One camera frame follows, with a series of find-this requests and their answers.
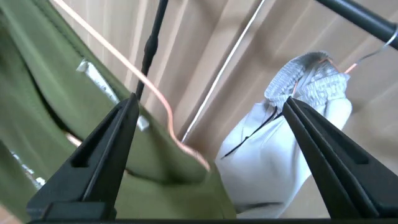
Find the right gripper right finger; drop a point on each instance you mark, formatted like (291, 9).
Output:
(357, 193)

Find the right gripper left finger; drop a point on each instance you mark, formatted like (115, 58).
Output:
(99, 186)

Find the pale grey shorts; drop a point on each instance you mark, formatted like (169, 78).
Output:
(270, 161)

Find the pink clothes hanger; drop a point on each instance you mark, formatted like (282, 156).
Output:
(170, 124)
(350, 68)

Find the green long-sleeved shirt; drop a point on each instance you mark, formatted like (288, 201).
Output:
(37, 93)

